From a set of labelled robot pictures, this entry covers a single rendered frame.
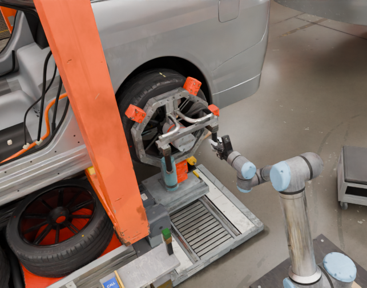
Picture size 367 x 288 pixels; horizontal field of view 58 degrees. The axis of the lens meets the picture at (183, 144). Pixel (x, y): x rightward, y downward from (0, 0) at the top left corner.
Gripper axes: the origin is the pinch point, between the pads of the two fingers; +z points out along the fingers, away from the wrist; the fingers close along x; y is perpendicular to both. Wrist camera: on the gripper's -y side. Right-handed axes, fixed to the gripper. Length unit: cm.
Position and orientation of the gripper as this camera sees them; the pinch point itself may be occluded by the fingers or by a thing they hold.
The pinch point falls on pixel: (212, 138)
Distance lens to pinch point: 212.7
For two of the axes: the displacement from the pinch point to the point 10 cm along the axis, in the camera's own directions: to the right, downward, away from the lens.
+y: 0.9, 7.7, 6.3
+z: -5.2, -5.0, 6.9
